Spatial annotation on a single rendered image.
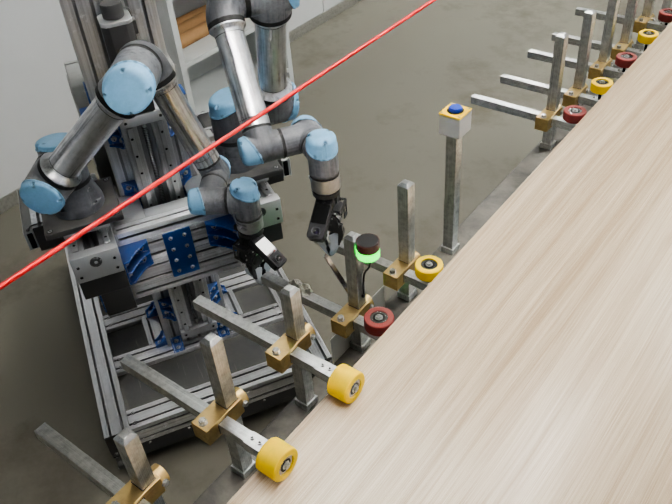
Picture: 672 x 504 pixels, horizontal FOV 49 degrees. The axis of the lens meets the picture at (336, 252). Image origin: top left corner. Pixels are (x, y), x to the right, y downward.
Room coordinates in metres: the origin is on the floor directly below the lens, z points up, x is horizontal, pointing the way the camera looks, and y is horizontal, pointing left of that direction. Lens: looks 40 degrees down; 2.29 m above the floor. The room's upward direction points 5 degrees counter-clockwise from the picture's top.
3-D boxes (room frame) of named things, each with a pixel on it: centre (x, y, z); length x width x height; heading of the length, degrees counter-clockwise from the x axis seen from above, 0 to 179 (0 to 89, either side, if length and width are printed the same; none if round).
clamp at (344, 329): (1.45, -0.03, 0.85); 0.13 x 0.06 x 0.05; 140
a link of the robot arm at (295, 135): (1.63, 0.06, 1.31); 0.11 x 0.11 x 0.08; 16
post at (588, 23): (2.61, -1.02, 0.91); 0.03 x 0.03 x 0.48; 50
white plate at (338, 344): (1.51, -0.05, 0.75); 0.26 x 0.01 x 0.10; 140
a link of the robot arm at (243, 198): (1.65, 0.24, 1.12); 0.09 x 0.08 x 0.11; 86
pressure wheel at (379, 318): (1.37, -0.10, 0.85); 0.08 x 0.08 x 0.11
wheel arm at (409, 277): (1.69, -0.11, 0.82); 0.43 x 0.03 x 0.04; 50
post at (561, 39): (2.42, -0.86, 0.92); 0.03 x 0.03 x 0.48; 50
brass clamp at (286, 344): (1.26, 0.13, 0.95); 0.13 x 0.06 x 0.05; 140
